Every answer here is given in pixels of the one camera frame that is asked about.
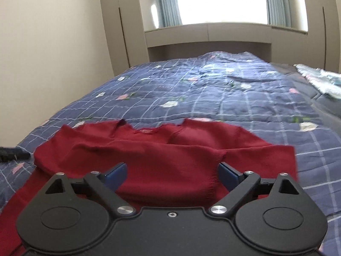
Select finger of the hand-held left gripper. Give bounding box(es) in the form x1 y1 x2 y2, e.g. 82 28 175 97
0 146 30 163

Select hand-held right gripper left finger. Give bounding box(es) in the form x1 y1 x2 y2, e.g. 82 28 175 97
45 162 134 217

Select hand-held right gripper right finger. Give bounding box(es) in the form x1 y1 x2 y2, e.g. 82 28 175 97
209 162 302 216

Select red knit sweater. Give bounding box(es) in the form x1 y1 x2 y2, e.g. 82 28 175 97
0 118 298 256

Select blue checked floral blanket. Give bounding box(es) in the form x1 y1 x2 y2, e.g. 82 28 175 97
0 51 341 256

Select grey quilted mattress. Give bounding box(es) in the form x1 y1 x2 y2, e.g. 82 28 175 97
269 62 341 130

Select light floral bed sheet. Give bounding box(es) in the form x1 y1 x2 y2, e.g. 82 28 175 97
293 64 341 100

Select beige window bench cabinet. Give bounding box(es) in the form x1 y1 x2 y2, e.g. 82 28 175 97
144 22 309 62

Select beige tall wardrobe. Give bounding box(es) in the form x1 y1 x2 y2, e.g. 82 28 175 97
97 0 150 78
293 0 341 74

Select bright window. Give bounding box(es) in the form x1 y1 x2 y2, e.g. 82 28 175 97
173 0 268 26

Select light blue curtain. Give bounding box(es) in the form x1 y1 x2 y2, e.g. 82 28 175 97
262 0 293 29
154 0 183 29

